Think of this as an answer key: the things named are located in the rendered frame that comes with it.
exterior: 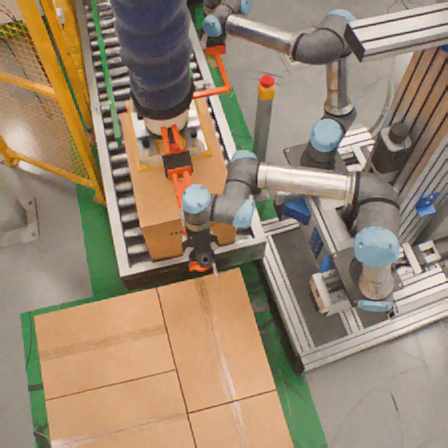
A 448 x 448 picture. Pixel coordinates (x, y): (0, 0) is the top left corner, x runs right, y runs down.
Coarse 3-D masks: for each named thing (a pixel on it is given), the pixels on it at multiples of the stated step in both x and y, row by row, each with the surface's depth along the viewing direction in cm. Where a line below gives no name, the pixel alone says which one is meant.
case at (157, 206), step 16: (208, 112) 232; (128, 128) 228; (208, 128) 228; (128, 144) 224; (160, 144) 224; (128, 160) 221; (208, 160) 220; (144, 176) 217; (160, 176) 217; (192, 176) 217; (208, 176) 217; (224, 176) 217; (144, 192) 213; (160, 192) 213; (144, 208) 210; (160, 208) 210; (176, 208) 210; (144, 224) 207; (160, 224) 208; (176, 224) 212; (224, 224) 224; (160, 240) 221; (176, 240) 225; (224, 240) 239; (160, 256) 236; (176, 256) 241
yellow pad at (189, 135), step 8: (192, 104) 207; (200, 120) 204; (192, 128) 201; (200, 128) 201; (184, 136) 200; (192, 136) 198; (200, 136) 200; (184, 144) 199; (208, 144) 199; (208, 152) 197; (192, 160) 197
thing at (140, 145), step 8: (128, 104) 207; (128, 112) 205; (136, 112) 205; (128, 120) 204; (136, 120) 203; (136, 136) 199; (136, 144) 198; (144, 144) 195; (152, 144) 198; (136, 152) 197; (160, 152) 197; (136, 160) 195; (144, 168) 194; (152, 168) 195
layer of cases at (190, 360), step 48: (192, 288) 238; (240, 288) 238; (48, 336) 226; (96, 336) 227; (144, 336) 227; (192, 336) 228; (240, 336) 228; (48, 384) 216; (96, 384) 217; (144, 384) 218; (192, 384) 218; (240, 384) 218; (96, 432) 208; (144, 432) 208; (192, 432) 210; (240, 432) 209; (288, 432) 209
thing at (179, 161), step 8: (168, 152) 180; (176, 152) 181; (184, 152) 182; (168, 160) 180; (176, 160) 180; (184, 160) 180; (168, 168) 179; (176, 168) 177; (184, 168) 178; (192, 168) 182; (168, 176) 180
